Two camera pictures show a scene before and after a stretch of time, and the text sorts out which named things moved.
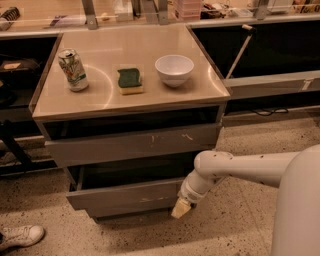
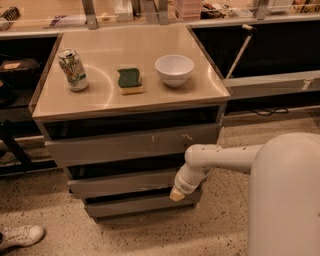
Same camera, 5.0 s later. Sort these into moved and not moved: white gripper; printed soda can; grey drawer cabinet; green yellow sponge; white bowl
Moved: white gripper
Not moved: grey drawer cabinet; green yellow sponge; printed soda can; white bowl
